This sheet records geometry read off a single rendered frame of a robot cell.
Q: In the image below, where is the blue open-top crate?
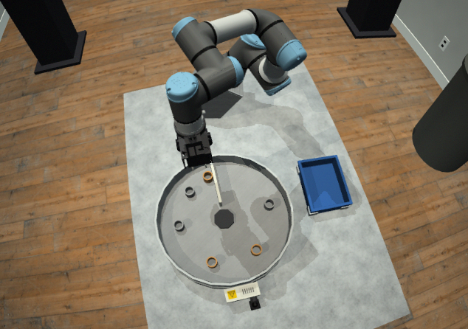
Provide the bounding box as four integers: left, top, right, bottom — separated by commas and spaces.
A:
296, 155, 353, 216

